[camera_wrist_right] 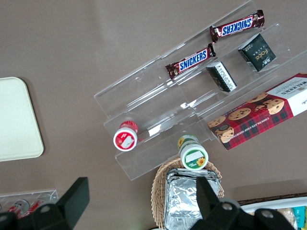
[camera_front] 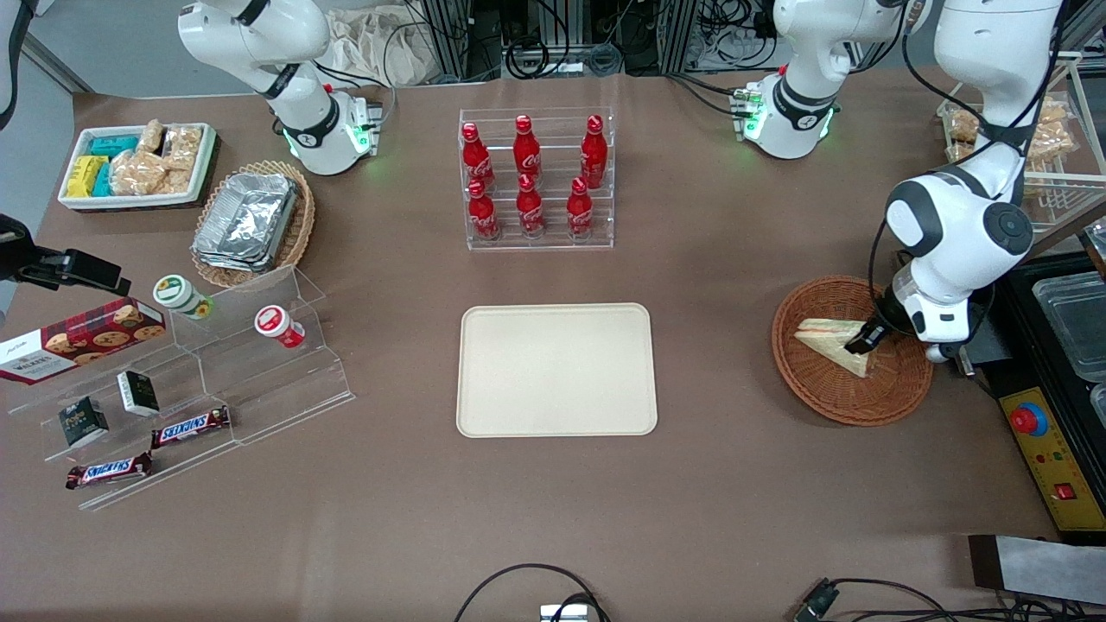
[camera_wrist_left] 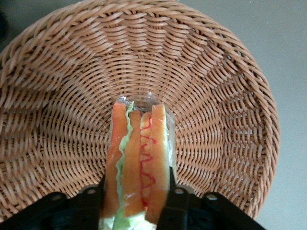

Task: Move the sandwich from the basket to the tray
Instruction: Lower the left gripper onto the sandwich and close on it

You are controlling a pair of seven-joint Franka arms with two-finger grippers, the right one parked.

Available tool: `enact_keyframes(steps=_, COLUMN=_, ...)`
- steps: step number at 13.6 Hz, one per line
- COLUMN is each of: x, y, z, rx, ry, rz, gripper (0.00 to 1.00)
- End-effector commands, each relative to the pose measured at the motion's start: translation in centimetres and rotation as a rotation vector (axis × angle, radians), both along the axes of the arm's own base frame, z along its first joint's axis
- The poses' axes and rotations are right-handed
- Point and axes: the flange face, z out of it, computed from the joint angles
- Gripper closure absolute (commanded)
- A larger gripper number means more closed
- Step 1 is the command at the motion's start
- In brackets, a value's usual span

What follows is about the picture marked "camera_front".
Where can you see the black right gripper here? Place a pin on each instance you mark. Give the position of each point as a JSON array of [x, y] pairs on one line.
[[19, 259]]

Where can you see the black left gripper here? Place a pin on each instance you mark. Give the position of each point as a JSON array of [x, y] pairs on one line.
[[887, 314]]

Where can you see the triangular sandwich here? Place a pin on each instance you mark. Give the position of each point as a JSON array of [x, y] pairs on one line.
[[829, 341]]

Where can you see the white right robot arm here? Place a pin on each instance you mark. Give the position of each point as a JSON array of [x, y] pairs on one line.
[[259, 34]]

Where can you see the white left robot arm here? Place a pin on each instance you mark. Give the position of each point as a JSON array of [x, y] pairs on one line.
[[968, 233]]

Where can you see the brown wicker basket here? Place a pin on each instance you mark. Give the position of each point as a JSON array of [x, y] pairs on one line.
[[829, 397]]

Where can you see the dark flat base tray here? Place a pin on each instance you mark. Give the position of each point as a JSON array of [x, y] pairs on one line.
[[155, 209]]

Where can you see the light wicker basket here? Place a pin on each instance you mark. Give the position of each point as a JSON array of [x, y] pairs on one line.
[[304, 220]]

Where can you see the cream plastic serving tray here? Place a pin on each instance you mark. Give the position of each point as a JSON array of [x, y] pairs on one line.
[[553, 371]]

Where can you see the red tartan Walkers shortbread box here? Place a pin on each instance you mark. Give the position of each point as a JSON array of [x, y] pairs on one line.
[[86, 337]]

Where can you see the white rectangular snack bin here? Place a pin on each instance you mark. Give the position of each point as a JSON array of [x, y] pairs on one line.
[[130, 202]]

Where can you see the green lidded snack cup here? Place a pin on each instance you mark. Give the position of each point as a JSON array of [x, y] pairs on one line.
[[177, 294]]

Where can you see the teal snack pack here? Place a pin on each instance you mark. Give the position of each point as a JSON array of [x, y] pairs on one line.
[[114, 146], [102, 181]]

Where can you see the yellow snack pack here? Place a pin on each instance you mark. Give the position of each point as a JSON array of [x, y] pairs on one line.
[[84, 175]]

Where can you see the clear bag of rice crackers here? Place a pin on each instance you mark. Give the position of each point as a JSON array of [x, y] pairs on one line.
[[961, 125], [136, 174], [177, 183], [1056, 114], [959, 154], [183, 147], [1056, 145], [152, 136]]

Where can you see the black box with white label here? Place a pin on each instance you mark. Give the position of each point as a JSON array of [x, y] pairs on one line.
[[138, 395]]

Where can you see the black Face tea box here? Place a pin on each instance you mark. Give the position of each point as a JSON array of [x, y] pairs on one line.
[[84, 423]]

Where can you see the silver foil container stack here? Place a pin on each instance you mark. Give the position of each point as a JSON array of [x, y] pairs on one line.
[[246, 220]]

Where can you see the Snickers chocolate bar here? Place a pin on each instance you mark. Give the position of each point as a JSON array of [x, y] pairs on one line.
[[108, 471], [190, 427]]

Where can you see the red lidded snack cup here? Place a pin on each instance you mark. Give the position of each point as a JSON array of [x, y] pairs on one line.
[[275, 323]]

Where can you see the clear acrylic stepped display stand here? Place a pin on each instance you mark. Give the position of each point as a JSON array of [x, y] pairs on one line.
[[259, 380]]

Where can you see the clear plastic container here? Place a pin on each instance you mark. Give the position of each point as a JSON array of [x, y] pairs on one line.
[[1076, 328], [1099, 406]]

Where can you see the black machine with yellow panel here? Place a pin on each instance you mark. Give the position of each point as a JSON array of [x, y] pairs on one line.
[[1050, 466]]

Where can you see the grey flat plate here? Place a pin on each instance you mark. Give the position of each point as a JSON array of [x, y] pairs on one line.
[[1045, 570]]

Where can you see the red Coca-Cola aluminium bottle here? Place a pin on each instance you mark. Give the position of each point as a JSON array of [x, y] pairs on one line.
[[580, 212], [594, 155], [530, 212], [475, 160], [483, 216], [527, 154]]

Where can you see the clear acrylic bottle rack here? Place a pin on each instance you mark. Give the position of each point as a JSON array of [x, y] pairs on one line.
[[556, 229]]

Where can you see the beige cloth bag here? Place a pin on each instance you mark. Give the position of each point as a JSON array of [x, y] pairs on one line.
[[380, 43]]

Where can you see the silver metal device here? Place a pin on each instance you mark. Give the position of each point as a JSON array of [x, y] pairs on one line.
[[563, 614]]

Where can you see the aluminium frame post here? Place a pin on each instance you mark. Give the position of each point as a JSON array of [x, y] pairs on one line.
[[449, 39], [683, 34]]

